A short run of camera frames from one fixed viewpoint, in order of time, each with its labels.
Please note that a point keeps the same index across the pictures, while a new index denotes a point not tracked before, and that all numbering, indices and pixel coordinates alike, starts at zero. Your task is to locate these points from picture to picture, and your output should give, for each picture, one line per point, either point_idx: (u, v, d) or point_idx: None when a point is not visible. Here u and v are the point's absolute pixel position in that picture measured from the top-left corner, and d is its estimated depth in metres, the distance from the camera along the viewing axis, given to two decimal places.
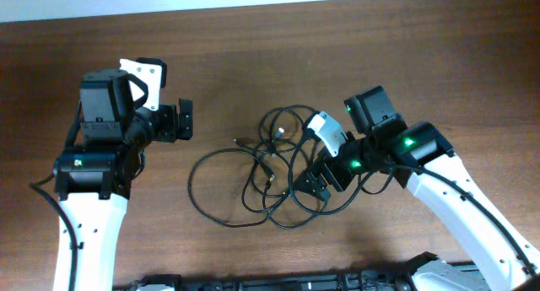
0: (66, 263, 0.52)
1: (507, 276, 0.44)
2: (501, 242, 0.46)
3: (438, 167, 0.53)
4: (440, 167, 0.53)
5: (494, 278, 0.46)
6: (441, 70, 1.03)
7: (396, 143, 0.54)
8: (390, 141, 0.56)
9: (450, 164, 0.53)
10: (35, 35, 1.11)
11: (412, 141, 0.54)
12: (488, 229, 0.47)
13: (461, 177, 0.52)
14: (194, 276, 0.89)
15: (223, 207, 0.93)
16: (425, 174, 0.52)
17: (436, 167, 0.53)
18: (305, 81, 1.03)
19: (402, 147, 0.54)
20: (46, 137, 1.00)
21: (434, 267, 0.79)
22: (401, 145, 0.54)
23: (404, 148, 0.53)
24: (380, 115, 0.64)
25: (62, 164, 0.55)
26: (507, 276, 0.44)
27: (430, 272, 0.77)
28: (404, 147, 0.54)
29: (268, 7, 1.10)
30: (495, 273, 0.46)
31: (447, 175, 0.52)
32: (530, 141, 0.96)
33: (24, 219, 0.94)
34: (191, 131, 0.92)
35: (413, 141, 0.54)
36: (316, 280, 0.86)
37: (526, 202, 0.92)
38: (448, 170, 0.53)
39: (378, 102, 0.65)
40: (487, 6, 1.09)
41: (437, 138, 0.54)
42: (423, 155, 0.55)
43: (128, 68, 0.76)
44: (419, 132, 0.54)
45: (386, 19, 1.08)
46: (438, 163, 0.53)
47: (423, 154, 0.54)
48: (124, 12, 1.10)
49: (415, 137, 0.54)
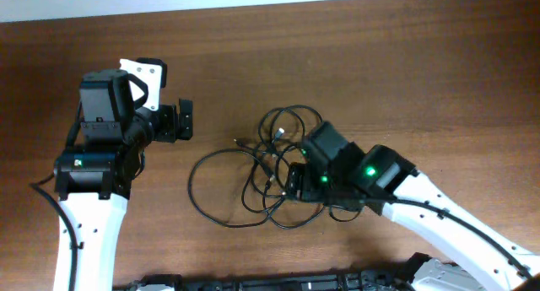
0: (66, 263, 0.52)
1: (503, 282, 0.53)
2: (491, 253, 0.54)
3: (406, 191, 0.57)
4: (407, 191, 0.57)
5: (489, 285, 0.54)
6: (441, 70, 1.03)
7: (360, 175, 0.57)
8: (353, 172, 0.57)
9: (419, 185, 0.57)
10: (34, 35, 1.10)
11: (373, 170, 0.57)
12: (477, 243, 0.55)
13: (433, 196, 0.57)
14: (194, 276, 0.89)
15: (224, 207, 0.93)
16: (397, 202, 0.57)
17: (405, 191, 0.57)
18: (305, 81, 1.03)
19: (367, 177, 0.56)
20: (46, 137, 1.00)
21: (429, 270, 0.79)
22: (364, 175, 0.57)
23: (369, 178, 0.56)
24: (337, 148, 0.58)
25: (62, 165, 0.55)
26: (504, 282, 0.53)
27: (428, 277, 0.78)
28: (368, 177, 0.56)
29: (268, 7, 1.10)
30: (492, 282, 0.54)
31: (418, 196, 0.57)
32: (530, 141, 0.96)
33: (24, 219, 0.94)
34: (191, 130, 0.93)
35: (375, 169, 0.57)
36: (316, 280, 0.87)
37: (526, 202, 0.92)
38: (420, 192, 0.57)
39: (331, 138, 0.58)
40: (488, 5, 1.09)
41: (397, 163, 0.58)
42: (389, 181, 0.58)
43: (128, 68, 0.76)
44: (380, 161, 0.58)
45: (386, 20, 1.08)
46: (406, 186, 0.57)
47: (389, 180, 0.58)
48: (125, 12, 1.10)
49: (375, 166, 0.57)
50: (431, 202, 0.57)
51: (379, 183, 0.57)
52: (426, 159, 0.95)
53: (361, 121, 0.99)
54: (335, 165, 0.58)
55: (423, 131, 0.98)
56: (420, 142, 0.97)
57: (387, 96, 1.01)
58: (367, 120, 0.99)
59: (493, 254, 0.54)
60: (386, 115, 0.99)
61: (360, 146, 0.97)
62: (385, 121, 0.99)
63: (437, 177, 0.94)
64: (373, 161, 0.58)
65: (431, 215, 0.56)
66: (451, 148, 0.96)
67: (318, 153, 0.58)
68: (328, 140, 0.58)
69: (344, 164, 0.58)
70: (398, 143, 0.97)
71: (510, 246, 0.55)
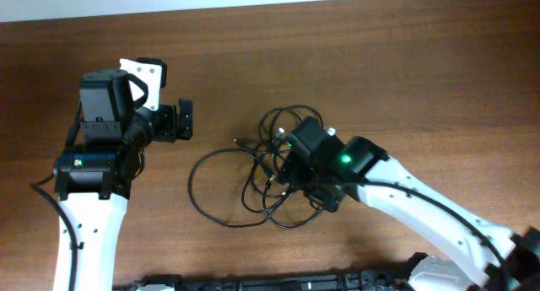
0: (66, 263, 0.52)
1: (471, 255, 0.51)
2: (458, 229, 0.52)
3: (376, 174, 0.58)
4: (377, 175, 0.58)
5: (461, 261, 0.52)
6: (441, 70, 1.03)
7: (337, 163, 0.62)
8: (332, 163, 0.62)
9: (387, 166, 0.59)
10: (34, 35, 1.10)
11: (349, 158, 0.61)
12: (445, 218, 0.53)
13: (401, 176, 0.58)
14: (194, 276, 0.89)
15: (223, 207, 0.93)
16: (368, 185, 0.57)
17: (375, 173, 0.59)
18: (305, 81, 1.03)
19: (342, 164, 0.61)
20: (46, 137, 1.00)
21: (424, 266, 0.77)
22: (341, 164, 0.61)
23: (344, 165, 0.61)
24: (318, 142, 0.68)
25: (62, 165, 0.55)
26: (471, 255, 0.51)
27: (422, 272, 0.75)
28: (343, 164, 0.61)
29: (268, 7, 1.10)
30: (464, 258, 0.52)
31: (387, 178, 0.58)
32: (530, 141, 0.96)
33: (24, 219, 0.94)
34: (191, 131, 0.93)
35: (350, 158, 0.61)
36: (316, 280, 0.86)
37: (526, 202, 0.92)
38: (387, 173, 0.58)
39: (309, 132, 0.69)
40: (488, 5, 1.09)
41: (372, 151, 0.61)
42: (365, 168, 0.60)
43: (128, 68, 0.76)
44: (356, 150, 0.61)
45: (386, 19, 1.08)
46: (375, 169, 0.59)
47: (364, 167, 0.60)
48: (125, 12, 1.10)
49: (351, 155, 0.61)
50: (400, 183, 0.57)
51: (355, 169, 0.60)
52: (426, 159, 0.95)
53: (361, 121, 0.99)
54: (317, 155, 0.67)
55: (423, 131, 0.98)
56: (420, 142, 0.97)
57: (387, 95, 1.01)
58: (367, 120, 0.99)
59: (460, 228, 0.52)
60: (386, 115, 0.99)
61: None
62: (385, 121, 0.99)
63: (437, 177, 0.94)
64: (348, 149, 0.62)
65: (398, 194, 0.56)
66: (451, 148, 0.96)
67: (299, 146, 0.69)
68: (308, 133, 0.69)
69: (326, 153, 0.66)
70: (398, 143, 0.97)
71: (477, 220, 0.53)
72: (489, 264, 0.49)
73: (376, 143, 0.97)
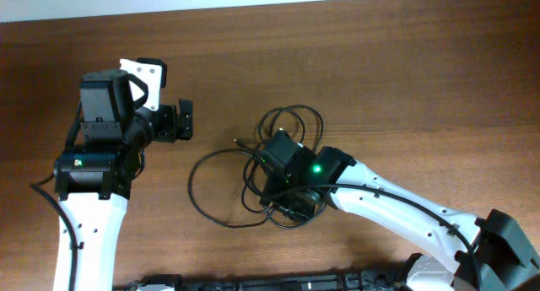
0: (66, 263, 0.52)
1: (439, 244, 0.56)
2: (425, 222, 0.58)
3: (347, 178, 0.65)
4: (347, 179, 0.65)
5: (434, 251, 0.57)
6: (441, 70, 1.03)
7: (310, 175, 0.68)
8: (305, 175, 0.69)
9: (355, 170, 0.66)
10: (34, 35, 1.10)
11: (319, 168, 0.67)
12: (412, 213, 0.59)
13: (368, 178, 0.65)
14: (194, 276, 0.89)
15: (224, 207, 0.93)
16: (340, 191, 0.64)
17: (346, 177, 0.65)
18: (305, 81, 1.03)
19: (312, 174, 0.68)
20: (46, 137, 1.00)
21: (418, 265, 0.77)
22: (313, 174, 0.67)
23: (315, 175, 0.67)
24: (290, 155, 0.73)
25: (62, 164, 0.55)
26: (439, 244, 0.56)
27: (417, 272, 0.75)
28: (315, 175, 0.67)
29: (268, 7, 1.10)
30: (434, 248, 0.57)
31: (356, 180, 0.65)
32: (530, 141, 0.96)
33: (24, 219, 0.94)
34: (191, 131, 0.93)
35: (321, 167, 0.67)
36: (316, 280, 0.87)
37: (526, 202, 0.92)
38: (357, 176, 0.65)
39: (284, 148, 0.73)
40: (488, 5, 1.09)
41: (339, 158, 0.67)
42: (335, 175, 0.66)
43: (128, 68, 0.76)
44: (326, 160, 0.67)
45: (386, 19, 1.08)
46: (346, 175, 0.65)
47: (335, 174, 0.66)
48: (124, 12, 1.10)
49: (321, 164, 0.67)
50: (368, 184, 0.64)
51: (326, 177, 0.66)
52: (426, 159, 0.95)
53: (361, 121, 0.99)
54: (290, 168, 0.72)
55: (423, 131, 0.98)
56: (420, 142, 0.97)
57: (387, 96, 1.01)
58: (367, 120, 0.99)
59: (426, 220, 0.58)
60: (386, 115, 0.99)
61: (361, 146, 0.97)
62: (385, 121, 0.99)
63: (437, 177, 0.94)
64: (318, 160, 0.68)
65: (367, 195, 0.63)
66: (451, 148, 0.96)
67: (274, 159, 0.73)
68: (280, 148, 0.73)
69: (299, 167, 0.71)
70: (398, 143, 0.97)
71: (441, 210, 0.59)
72: (459, 250, 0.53)
73: (376, 143, 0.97)
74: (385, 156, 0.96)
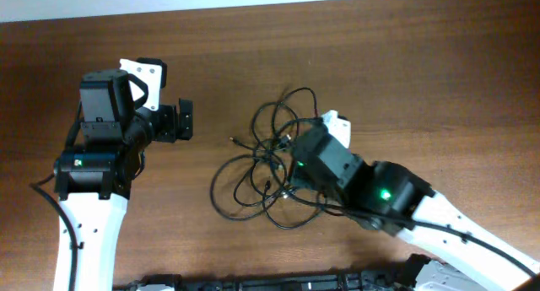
0: (66, 263, 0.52)
1: None
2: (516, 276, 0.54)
3: (428, 213, 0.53)
4: (429, 214, 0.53)
5: None
6: (441, 70, 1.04)
7: (372, 199, 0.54)
8: (364, 197, 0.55)
9: (436, 205, 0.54)
10: (34, 35, 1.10)
11: (387, 194, 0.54)
12: (503, 265, 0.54)
13: (453, 217, 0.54)
14: (195, 276, 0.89)
15: (223, 207, 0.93)
16: (419, 228, 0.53)
17: (423, 214, 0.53)
18: (305, 81, 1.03)
19: (378, 199, 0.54)
20: (46, 137, 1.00)
21: (432, 273, 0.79)
22: (380, 200, 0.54)
23: (383, 202, 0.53)
24: (342, 166, 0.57)
25: (62, 165, 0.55)
26: None
27: (431, 282, 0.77)
28: (384, 203, 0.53)
29: (268, 7, 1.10)
30: None
31: (440, 219, 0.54)
32: (529, 141, 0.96)
33: (24, 220, 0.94)
34: (190, 131, 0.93)
35: (391, 193, 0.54)
36: (316, 280, 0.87)
37: (526, 202, 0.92)
38: (440, 214, 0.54)
39: (334, 153, 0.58)
40: (488, 5, 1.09)
41: (410, 182, 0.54)
42: (404, 202, 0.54)
43: (128, 68, 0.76)
44: (396, 184, 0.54)
45: (386, 20, 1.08)
46: (424, 208, 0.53)
47: (403, 201, 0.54)
48: (124, 12, 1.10)
49: (390, 189, 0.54)
50: (452, 225, 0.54)
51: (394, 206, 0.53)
52: (426, 159, 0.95)
53: (361, 121, 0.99)
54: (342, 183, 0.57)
55: (423, 131, 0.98)
56: (420, 143, 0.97)
57: (387, 96, 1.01)
58: (366, 120, 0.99)
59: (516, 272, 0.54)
60: (386, 115, 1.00)
61: (360, 146, 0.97)
62: (385, 121, 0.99)
63: (436, 178, 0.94)
64: (387, 183, 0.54)
65: (451, 238, 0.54)
66: (451, 148, 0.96)
67: (320, 167, 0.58)
68: (329, 155, 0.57)
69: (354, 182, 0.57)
70: (398, 143, 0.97)
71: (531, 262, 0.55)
72: None
73: (376, 144, 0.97)
74: (385, 157, 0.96)
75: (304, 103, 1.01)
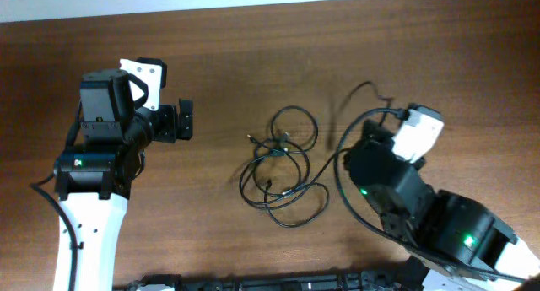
0: (66, 264, 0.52)
1: None
2: None
3: (506, 265, 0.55)
4: (508, 264, 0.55)
5: None
6: (441, 70, 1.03)
7: (451, 242, 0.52)
8: (440, 240, 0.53)
9: (517, 253, 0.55)
10: (34, 35, 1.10)
11: (471, 239, 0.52)
12: None
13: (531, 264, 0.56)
14: (194, 275, 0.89)
15: (223, 207, 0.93)
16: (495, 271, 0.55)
17: (505, 266, 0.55)
18: (305, 81, 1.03)
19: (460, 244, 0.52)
20: (46, 137, 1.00)
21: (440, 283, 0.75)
22: (461, 245, 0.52)
23: (464, 246, 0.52)
24: (417, 202, 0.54)
25: (62, 165, 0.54)
26: None
27: None
28: (465, 247, 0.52)
29: (268, 7, 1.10)
30: None
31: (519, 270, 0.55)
32: (530, 141, 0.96)
33: (24, 220, 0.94)
34: (191, 131, 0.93)
35: (472, 238, 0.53)
36: (316, 280, 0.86)
37: (526, 202, 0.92)
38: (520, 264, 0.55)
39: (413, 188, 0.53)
40: (488, 4, 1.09)
41: (489, 223, 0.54)
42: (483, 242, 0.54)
43: (128, 68, 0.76)
44: (474, 223, 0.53)
45: (386, 19, 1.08)
46: (504, 261, 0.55)
47: (483, 241, 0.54)
48: (124, 12, 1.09)
49: (472, 234, 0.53)
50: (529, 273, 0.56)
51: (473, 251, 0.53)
52: (426, 158, 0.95)
53: (361, 121, 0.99)
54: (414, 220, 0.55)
55: None
56: None
57: (387, 96, 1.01)
58: (366, 119, 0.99)
59: None
60: None
61: None
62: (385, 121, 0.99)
63: (436, 178, 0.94)
64: (466, 225, 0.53)
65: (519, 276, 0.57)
66: (451, 148, 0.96)
67: (392, 197, 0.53)
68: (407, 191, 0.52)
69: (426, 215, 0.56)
70: None
71: None
72: None
73: None
74: None
75: (315, 105, 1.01)
